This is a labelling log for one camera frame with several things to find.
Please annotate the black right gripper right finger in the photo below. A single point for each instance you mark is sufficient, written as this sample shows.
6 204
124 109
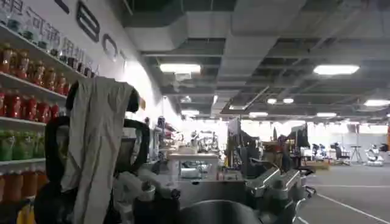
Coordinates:
274 188

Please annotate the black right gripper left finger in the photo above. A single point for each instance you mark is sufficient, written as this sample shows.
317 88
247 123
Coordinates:
152 191

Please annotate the cluttered workstation desks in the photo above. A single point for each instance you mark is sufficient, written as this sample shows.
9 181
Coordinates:
259 149

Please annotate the white small table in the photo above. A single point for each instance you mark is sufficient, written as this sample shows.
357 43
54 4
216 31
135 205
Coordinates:
192 158

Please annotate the rectangular ceiling light panel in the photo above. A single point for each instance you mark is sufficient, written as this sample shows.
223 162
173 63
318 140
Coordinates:
179 68
258 114
336 69
326 114
377 103

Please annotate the grey cloth garment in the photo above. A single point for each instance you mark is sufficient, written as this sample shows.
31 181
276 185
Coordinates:
94 137

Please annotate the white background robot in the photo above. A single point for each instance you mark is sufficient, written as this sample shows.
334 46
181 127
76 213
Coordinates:
374 156

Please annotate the shelf with drink bottles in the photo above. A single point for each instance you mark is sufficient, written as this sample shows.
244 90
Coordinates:
24 106

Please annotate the grey ventilation duct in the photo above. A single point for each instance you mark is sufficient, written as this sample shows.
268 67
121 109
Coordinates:
213 33

